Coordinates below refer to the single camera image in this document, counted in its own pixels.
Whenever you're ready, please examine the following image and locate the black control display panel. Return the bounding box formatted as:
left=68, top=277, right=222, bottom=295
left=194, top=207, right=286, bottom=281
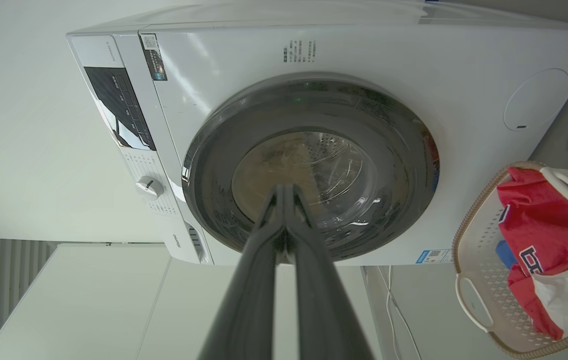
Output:
left=84, top=66, right=157, bottom=152

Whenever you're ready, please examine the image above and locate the white cabinet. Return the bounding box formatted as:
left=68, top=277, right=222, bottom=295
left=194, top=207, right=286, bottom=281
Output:
left=0, top=243, right=382, bottom=360

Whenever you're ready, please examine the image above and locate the round black glass washer door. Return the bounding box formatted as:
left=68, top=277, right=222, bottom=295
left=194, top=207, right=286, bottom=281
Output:
left=182, top=75, right=440, bottom=261

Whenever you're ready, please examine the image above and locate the blue garment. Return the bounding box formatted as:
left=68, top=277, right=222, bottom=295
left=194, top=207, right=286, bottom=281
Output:
left=495, top=240, right=518, bottom=270

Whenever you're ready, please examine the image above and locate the round white filter cover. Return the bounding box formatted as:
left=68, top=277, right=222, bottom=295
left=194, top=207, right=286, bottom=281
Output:
left=503, top=68, right=568, bottom=132

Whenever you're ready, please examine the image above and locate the white perforated laundry basket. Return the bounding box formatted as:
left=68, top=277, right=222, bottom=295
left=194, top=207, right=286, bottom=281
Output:
left=452, top=161, right=568, bottom=360

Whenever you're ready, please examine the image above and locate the red sports jersey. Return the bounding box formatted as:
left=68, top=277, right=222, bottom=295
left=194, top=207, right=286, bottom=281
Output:
left=497, top=167, right=568, bottom=341

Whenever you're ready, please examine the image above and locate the thin white cable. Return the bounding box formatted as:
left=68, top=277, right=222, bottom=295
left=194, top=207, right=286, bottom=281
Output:
left=376, top=266, right=422, bottom=360

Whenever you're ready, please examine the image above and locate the blue energy label sticker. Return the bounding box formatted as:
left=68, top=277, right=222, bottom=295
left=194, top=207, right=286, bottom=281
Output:
left=415, top=248, right=453, bottom=265

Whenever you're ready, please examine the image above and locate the white front-load washing machine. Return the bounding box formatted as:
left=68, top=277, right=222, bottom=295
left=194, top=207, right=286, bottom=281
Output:
left=66, top=0, right=568, bottom=267

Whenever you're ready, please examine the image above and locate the silver control knob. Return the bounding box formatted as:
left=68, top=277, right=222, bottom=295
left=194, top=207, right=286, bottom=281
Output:
left=136, top=176, right=164, bottom=201

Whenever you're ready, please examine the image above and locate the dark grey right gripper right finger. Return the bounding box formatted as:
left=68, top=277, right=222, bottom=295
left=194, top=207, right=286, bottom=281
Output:
left=285, top=184, right=375, bottom=360

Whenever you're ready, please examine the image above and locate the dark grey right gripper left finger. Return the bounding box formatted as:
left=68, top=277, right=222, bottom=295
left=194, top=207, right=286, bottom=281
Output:
left=199, top=184, right=285, bottom=360

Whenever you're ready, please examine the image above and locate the black QR code sticker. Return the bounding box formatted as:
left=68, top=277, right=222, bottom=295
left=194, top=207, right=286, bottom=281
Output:
left=140, top=33, right=168, bottom=82

